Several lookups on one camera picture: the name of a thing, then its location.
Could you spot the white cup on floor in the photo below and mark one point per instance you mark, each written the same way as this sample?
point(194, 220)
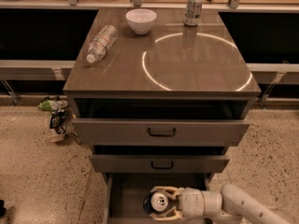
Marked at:
point(57, 137)

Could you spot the middle drawer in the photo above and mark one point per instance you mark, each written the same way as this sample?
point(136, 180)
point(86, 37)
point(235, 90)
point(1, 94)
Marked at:
point(119, 159)

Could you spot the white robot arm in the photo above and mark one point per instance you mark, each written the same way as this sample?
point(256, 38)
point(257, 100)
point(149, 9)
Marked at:
point(229, 206)

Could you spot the top drawer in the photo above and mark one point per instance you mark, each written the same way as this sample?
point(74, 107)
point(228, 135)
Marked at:
point(149, 122)

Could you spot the clear plastic water bottle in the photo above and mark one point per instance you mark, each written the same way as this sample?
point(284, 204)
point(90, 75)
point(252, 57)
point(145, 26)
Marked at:
point(101, 44)

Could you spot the wire basket on floor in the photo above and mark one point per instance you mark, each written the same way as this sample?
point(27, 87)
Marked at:
point(68, 125)

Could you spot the white bowl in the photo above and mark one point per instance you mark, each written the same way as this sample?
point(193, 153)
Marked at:
point(141, 20)

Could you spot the bottom drawer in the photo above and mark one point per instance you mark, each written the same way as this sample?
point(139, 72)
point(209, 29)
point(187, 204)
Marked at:
point(126, 193)

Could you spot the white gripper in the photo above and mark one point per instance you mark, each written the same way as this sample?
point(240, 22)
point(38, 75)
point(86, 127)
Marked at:
point(191, 201)

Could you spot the blue pepsi can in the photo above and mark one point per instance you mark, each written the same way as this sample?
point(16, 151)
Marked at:
point(155, 203)

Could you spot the green snack bag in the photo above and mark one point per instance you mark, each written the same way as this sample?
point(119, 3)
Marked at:
point(48, 105)

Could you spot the drawer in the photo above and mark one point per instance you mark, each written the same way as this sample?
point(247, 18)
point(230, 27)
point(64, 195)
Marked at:
point(126, 193)
point(149, 122)
point(119, 159)

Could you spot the grey drawer cabinet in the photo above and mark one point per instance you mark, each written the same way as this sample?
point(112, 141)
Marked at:
point(171, 62)

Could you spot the silver soda can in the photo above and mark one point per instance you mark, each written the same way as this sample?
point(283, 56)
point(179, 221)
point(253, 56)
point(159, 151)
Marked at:
point(193, 12)

